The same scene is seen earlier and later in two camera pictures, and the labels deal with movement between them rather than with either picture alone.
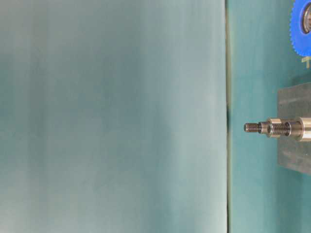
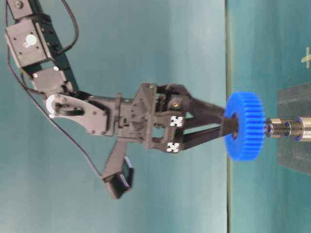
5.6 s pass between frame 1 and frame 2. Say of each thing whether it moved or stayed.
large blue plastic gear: moved
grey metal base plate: stayed
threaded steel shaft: stayed
